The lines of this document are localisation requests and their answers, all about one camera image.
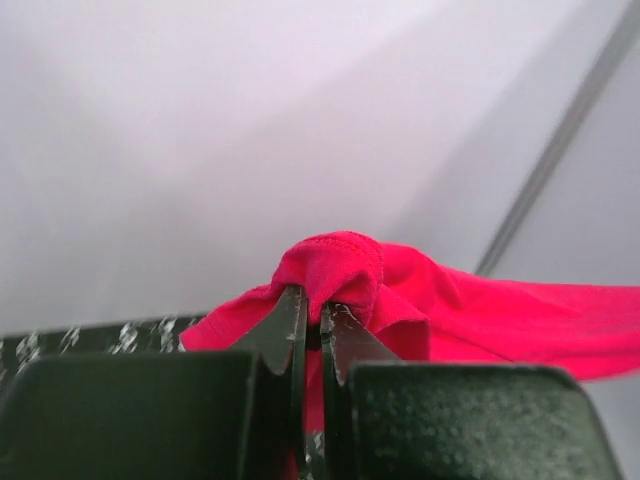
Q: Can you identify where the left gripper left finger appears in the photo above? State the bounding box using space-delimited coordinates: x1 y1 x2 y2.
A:
1 286 306 479

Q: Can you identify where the magenta t shirt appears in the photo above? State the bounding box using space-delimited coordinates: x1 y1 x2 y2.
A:
178 230 640 480

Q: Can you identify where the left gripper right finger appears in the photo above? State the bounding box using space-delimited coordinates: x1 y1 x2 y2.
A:
320 304 620 480

